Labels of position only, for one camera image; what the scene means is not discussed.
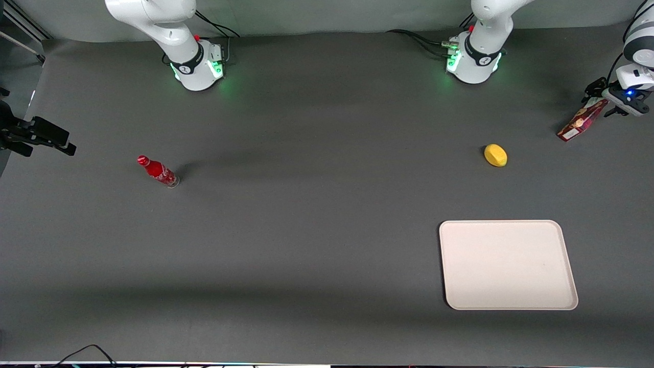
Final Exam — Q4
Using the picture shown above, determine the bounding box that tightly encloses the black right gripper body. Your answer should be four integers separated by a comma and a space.
0, 87, 34, 150

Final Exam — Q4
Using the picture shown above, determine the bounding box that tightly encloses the red cookie box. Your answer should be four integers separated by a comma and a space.
556, 99, 609, 143

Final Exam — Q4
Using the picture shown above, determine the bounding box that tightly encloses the cream rectangular tray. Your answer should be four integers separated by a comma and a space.
439, 220, 579, 311

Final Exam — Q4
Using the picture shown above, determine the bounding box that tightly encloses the red cola bottle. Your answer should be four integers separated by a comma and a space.
136, 155, 180, 189

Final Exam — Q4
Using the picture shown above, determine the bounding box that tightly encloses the yellow lemon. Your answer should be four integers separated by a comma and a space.
483, 144, 508, 168

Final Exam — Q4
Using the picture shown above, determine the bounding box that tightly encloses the black left arm wrist cable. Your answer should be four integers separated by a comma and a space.
606, 0, 654, 80

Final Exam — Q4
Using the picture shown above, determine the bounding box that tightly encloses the metal frame rail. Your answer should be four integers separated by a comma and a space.
0, 0, 53, 64

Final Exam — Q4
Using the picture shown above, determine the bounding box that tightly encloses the black left arm base cable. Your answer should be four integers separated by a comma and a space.
385, 13, 476, 58

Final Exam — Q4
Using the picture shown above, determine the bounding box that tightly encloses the black arm base cable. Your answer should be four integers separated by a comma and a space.
385, 13, 476, 58
194, 10, 241, 64

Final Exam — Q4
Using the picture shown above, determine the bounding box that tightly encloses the black right arm base cable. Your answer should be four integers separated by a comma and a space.
194, 10, 241, 64

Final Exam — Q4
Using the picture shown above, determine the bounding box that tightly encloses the black cable at table edge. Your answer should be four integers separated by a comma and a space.
51, 344, 119, 368

